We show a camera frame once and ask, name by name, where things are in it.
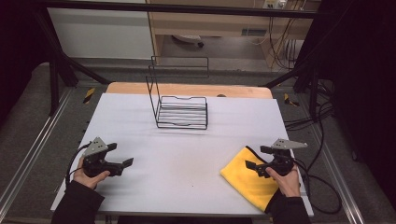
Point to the white power strip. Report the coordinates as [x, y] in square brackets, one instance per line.
[274, 3]

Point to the person's right hand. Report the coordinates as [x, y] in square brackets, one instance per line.
[288, 183]

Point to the black metal stand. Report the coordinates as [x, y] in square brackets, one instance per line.
[54, 81]
[313, 87]

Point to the black horizontal frame bar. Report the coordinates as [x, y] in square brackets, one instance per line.
[186, 8]

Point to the white table cover sheet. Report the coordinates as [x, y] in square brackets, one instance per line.
[174, 161]

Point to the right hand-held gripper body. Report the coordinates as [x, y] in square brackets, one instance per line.
[281, 157]

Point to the white cabinet panel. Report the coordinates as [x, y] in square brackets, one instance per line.
[99, 34]

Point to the aluminium floor rail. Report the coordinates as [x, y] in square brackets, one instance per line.
[34, 149]
[339, 180]

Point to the person's left hand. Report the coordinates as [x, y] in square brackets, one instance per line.
[88, 180]

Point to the yellow black tape strip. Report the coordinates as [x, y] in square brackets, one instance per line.
[290, 100]
[89, 95]

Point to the wooden table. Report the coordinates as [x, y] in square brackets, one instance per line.
[186, 89]

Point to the yellow cloth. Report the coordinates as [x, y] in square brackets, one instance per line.
[246, 180]

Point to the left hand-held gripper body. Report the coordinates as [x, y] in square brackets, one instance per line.
[95, 157]

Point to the light wooden desk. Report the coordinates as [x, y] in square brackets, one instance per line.
[218, 23]

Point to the white chair base with caster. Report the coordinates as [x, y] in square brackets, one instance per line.
[188, 39]

